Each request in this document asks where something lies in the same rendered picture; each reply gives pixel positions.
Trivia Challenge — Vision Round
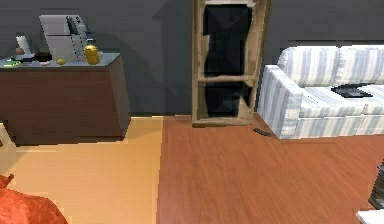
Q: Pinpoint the tan wooden shelf unit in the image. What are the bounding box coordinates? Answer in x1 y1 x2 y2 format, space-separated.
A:
191 0 272 128

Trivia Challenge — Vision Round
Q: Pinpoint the black remote control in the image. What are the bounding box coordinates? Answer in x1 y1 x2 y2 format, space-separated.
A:
252 127 272 138

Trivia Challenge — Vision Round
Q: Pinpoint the white blue striped sofa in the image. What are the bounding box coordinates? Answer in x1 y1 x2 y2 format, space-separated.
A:
256 44 384 140

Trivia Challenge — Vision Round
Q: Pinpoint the dark brown wooden counter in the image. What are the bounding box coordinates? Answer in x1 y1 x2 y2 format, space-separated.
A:
0 52 132 147

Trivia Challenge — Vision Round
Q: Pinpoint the grey white dish rack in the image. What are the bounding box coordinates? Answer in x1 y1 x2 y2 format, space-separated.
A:
38 14 93 63

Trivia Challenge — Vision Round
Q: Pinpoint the dark brown bowl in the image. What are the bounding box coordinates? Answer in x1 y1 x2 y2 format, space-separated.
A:
33 51 53 63

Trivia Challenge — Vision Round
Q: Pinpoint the black laptop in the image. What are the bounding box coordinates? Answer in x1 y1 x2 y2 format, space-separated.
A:
330 83 374 99

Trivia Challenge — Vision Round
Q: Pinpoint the green flat item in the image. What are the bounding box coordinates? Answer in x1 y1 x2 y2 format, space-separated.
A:
2 59 22 68

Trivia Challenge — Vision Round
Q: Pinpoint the orange red cushion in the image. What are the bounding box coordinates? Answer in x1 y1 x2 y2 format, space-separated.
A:
0 173 69 224

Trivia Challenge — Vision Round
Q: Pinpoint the dark striped stack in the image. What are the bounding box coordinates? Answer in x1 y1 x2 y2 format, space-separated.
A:
367 164 384 210

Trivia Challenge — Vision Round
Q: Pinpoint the white flat table corner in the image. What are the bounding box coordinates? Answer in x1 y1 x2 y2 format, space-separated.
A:
355 209 384 224

